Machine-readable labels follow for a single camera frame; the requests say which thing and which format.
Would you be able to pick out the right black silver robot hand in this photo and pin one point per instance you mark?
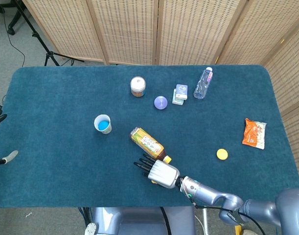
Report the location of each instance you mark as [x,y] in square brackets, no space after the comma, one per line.
[164,173]

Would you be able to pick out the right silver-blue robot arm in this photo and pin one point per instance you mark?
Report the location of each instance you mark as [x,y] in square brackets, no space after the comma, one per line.
[261,210]

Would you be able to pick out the white paper cup blue inside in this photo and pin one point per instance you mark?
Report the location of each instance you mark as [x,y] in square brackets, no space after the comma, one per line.
[103,124]

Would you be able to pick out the black office chair base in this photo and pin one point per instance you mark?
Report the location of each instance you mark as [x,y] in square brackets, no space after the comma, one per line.
[13,22]

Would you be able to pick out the tea bottle yellow cap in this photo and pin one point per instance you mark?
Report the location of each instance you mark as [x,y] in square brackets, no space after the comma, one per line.
[146,143]

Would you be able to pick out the silver-blue robot torso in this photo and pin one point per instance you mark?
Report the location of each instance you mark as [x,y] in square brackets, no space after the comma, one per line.
[139,220]

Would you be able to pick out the yellow round lid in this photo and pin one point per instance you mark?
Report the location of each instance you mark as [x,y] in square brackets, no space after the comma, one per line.
[222,154]

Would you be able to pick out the metal table leg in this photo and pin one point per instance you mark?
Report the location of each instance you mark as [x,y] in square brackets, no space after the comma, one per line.
[205,221]

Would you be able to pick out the blue table cloth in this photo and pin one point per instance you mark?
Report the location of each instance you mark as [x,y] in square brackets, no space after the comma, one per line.
[66,98]

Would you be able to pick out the purple round lid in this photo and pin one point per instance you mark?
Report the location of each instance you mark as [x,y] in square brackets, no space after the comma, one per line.
[160,102]

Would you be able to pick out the teal small card box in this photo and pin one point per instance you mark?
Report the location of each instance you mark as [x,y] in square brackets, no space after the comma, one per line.
[175,101]

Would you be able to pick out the blue small card box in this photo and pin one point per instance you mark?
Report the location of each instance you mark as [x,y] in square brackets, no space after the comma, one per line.
[181,91]

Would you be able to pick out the black tripod stand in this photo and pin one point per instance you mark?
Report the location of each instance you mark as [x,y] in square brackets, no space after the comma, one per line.
[50,52]

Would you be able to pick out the white round perforated plate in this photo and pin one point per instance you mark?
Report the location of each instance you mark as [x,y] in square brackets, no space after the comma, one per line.
[90,229]

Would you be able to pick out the white lidded jar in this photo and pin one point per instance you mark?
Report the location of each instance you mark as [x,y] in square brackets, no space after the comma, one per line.
[137,85]

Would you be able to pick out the clear plastic water bottle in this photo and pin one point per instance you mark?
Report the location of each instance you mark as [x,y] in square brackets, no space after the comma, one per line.
[201,84]

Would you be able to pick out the orange white snack bag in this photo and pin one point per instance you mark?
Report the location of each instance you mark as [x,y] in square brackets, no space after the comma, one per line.
[253,133]

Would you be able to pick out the white floor scrap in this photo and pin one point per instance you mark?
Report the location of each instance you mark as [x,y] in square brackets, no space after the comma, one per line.
[29,215]

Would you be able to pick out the beige shoe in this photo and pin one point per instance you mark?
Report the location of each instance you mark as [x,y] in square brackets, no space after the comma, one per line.
[247,232]

